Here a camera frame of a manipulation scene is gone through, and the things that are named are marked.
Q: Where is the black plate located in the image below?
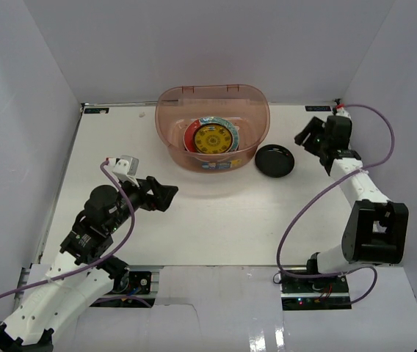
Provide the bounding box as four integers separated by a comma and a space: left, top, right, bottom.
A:
255, 144, 295, 178

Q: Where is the red and teal floral plate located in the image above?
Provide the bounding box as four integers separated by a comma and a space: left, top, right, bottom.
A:
183, 116, 239, 153

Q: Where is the yellow patterned plate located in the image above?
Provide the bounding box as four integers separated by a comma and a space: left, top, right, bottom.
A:
193, 124, 233, 154

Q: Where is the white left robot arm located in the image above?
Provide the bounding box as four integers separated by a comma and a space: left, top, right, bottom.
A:
0, 176, 178, 351

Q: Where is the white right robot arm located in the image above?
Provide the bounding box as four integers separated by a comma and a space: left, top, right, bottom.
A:
294, 115, 409, 293

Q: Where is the transparent pink plastic bin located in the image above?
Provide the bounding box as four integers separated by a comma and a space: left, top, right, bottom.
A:
155, 84, 270, 174

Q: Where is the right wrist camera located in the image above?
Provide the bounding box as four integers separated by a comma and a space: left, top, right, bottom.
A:
333, 104, 351, 119

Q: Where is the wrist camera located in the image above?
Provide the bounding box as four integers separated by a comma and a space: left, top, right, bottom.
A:
111, 155, 139, 186
333, 104, 351, 119

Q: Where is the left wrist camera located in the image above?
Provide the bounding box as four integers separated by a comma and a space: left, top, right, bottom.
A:
111, 155, 139, 186

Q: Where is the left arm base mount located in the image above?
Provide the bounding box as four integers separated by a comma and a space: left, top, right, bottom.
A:
94, 271, 155, 308

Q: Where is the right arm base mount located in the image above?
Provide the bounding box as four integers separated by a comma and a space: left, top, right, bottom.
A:
272, 272, 352, 312

